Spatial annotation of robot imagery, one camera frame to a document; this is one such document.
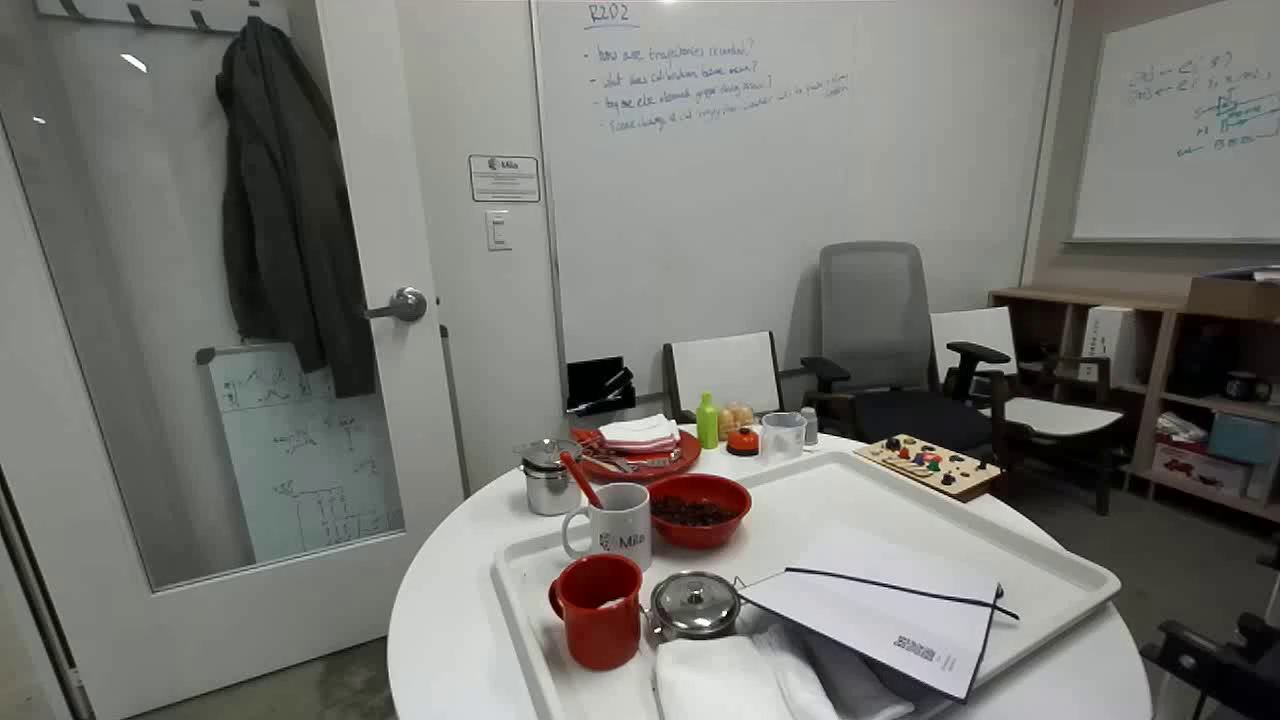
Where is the white folded cloth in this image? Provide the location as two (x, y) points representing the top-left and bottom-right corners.
(648, 617), (935, 720)

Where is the white plastic tray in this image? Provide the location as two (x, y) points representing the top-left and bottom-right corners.
(486, 445), (1125, 720)

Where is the white wall sign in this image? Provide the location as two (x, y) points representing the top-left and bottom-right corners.
(464, 148), (542, 208)

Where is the large wall whiteboard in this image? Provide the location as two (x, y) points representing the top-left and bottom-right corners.
(528, 0), (1074, 411)

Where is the red plate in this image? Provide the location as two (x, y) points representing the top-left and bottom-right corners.
(571, 419), (704, 486)

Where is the framed whiteboard with green writing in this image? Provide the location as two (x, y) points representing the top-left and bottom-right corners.
(1067, 0), (1280, 250)

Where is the light blue box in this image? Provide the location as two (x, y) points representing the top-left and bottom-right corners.
(1208, 411), (1280, 473)

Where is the white chair with dark frame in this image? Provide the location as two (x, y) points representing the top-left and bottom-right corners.
(665, 328), (788, 419)

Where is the red bowl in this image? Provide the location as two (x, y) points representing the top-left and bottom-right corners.
(648, 473), (756, 552)

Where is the small leaning whiteboard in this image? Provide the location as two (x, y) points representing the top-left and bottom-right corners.
(198, 342), (408, 567)

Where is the navy blue notebook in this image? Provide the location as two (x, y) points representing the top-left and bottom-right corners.
(732, 534), (1023, 705)

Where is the silver door handle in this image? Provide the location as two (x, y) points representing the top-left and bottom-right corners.
(364, 284), (433, 328)

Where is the white napkin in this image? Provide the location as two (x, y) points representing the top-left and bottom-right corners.
(596, 411), (685, 458)

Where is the small steel pot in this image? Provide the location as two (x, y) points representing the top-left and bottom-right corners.
(515, 435), (588, 519)

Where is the grey office chair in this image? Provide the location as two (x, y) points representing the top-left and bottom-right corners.
(780, 241), (1015, 463)

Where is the pink box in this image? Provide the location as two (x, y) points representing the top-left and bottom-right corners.
(1151, 435), (1256, 499)

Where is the wooden shelf unit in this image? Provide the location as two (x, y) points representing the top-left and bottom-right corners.
(987, 271), (1280, 527)

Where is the dark grey coat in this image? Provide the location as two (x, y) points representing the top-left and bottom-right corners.
(210, 11), (380, 399)

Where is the green plastic bottle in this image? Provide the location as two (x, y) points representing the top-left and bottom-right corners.
(690, 387), (724, 454)

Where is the white light switch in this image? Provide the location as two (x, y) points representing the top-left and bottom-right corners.
(478, 205), (515, 257)

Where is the wooden toy board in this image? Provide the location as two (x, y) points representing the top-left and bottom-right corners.
(854, 434), (1009, 504)

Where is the wall coat hook rack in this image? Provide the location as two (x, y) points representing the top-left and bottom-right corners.
(31, 0), (263, 36)

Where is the red mug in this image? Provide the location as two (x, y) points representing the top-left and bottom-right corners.
(542, 552), (648, 672)

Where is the clear plastic container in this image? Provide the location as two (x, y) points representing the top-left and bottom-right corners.
(761, 407), (811, 463)

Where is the white glass door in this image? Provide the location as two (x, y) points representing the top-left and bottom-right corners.
(0, 0), (468, 720)

